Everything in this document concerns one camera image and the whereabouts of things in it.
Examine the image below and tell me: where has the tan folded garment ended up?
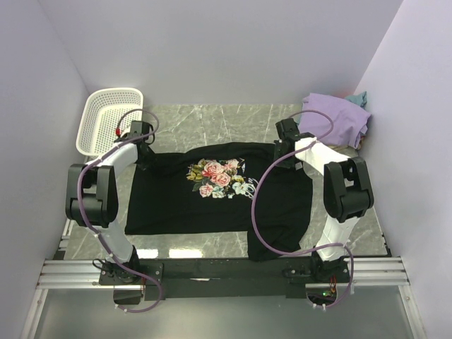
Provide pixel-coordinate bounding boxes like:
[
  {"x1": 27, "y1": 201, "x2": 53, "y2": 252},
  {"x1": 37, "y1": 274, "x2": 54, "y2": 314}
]
[{"x1": 329, "y1": 145, "x2": 356, "y2": 153}]

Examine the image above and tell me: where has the teal folded garment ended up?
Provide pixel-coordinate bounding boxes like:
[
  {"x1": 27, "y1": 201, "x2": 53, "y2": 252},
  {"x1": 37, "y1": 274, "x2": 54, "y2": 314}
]
[{"x1": 345, "y1": 91, "x2": 368, "y2": 109}]

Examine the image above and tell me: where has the white perforated plastic basket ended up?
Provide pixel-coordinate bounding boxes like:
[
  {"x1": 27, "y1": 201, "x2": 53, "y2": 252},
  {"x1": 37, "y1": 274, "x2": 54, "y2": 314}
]
[{"x1": 76, "y1": 88, "x2": 143, "y2": 157}]

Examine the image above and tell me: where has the black floral t shirt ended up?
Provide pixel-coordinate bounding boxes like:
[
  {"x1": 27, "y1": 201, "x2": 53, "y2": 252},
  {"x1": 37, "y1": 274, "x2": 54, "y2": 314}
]
[{"x1": 125, "y1": 143, "x2": 313, "y2": 261}]

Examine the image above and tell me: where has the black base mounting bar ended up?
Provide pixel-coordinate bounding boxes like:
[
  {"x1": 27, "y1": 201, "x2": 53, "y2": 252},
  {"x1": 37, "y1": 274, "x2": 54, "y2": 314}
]
[{"x1": 92, "y1": 256, "x2": 353, "y2": 304}]

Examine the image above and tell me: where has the folded lavender t shirt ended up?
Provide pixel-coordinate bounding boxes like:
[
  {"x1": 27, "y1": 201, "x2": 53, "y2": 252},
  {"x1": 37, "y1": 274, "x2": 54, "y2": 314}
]
[{"x1": 298, "y1": 93, "x2": 371, "y2": 149}]

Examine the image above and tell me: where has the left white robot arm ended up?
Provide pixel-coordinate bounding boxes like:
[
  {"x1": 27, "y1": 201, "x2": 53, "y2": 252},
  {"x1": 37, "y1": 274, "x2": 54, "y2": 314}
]
[{"x1": 65, "y1": 121, "x2": 155, "y2": 284}]

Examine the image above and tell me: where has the aluminium rail frame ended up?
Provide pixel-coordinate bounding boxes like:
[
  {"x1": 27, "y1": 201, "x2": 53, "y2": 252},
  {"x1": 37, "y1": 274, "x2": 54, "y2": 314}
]
[{"x1": 21, "y1": 222, "x2": 425, "y2": 338}]

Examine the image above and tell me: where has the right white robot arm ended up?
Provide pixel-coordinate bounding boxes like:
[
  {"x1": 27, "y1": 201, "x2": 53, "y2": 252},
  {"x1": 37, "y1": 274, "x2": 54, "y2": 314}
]
[{"x1": 275, "y1": 119, "x2": 374, "y2": 282}]

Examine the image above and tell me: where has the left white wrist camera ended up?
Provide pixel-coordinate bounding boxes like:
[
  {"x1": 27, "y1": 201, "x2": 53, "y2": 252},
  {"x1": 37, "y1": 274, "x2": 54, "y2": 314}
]
[{"x1": 114, "y1": 126, "x2": 131, "y2": 143}]

